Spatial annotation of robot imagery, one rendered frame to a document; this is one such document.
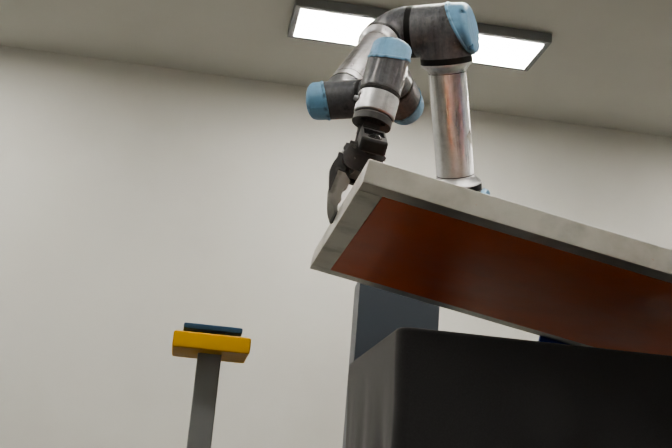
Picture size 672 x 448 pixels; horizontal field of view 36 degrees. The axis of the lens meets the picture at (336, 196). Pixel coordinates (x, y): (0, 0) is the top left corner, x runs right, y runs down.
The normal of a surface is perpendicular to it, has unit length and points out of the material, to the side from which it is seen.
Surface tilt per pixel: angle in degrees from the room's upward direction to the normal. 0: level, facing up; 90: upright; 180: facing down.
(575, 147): 90
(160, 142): 90
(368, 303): 90
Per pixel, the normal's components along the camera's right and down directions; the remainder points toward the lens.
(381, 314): 0.06, -0.29
